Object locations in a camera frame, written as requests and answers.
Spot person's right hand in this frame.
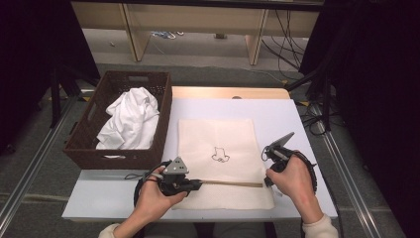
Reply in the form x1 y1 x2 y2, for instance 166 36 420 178
265 151 324 225

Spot cream mesh laundry bag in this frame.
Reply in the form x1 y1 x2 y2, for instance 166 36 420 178
171 118 275 211

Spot beige wooden desk frame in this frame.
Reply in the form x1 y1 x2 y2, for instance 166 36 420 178
70 0 325 66

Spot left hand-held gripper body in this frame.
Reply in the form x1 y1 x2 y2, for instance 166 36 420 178
157 156 199 197

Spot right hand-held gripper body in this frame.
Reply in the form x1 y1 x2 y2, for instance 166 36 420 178
262 131 296 174

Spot aluminium floor rail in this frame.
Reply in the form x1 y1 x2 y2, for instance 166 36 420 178
0 97 79 229
310 102 384 238

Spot black metal stand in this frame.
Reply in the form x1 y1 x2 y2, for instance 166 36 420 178
285 65 334 132
49 63 100 129

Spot white garment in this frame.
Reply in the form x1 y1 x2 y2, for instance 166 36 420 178
95 86 160 160

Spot blue cable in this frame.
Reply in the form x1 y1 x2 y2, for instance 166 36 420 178
152 31 177 41

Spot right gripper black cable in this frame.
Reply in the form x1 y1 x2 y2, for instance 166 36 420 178
292 150 319 196

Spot black hanging cable bundle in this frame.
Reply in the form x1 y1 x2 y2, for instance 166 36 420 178
261 9 306 72

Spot black curtain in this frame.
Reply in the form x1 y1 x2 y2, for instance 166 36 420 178
0 0 102 157
298 0 420 238

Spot black coiled floor cable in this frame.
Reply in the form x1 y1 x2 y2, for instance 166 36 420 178
296 98 335 137

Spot person's grey trousers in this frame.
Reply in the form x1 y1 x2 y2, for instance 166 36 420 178
145 221 269 238

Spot brown woven basket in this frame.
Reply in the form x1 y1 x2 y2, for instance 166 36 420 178
62 69 173 171

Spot white table board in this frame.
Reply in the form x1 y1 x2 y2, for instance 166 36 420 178
61 97 339 222

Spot person's left hand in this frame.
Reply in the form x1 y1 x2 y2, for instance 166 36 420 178
136 166 188 223

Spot wooden table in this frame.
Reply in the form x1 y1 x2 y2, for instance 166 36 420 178
171 86 291 100

